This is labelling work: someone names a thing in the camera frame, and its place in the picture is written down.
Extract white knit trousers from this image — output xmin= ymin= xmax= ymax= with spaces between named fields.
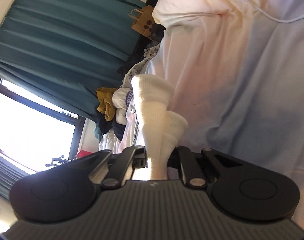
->
xmin=131 ymin=74 xmax=188 ymax=180

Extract red bag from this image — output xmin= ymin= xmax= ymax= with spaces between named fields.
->
xmin=75 ymin=150 xmax=92 ymax=159

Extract white puffy jacket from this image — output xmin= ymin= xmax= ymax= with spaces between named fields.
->
xmin=99 ymin=129 xmax=121 ymax=154

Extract black garment pile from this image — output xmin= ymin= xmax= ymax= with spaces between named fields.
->
xmin=96 ymin=109 xmax=127 ymax=141

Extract mustard yellow garment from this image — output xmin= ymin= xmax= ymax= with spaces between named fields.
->
xmin=96 ymin=87 xmax=118 ymax=121

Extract pink and blue duvet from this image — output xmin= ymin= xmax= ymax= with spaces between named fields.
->
xmin=145 ymin=12 xmax=304 ymax=229

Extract white printed garment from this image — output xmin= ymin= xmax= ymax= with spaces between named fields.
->
xmin=112 ymin=59 xmax=150 ymax=125

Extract dark green curtain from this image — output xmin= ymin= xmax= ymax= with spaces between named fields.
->
xmin=0 ymin=0 xmax=144 ymax=120

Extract brown paper bag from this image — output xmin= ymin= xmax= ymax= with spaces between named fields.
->
xmin=128 ymin=5 xmax=155 ymax=40

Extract cream pillow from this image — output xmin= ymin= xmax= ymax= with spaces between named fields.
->
xmin=153 ymin=0 xmax=304 ymax=28

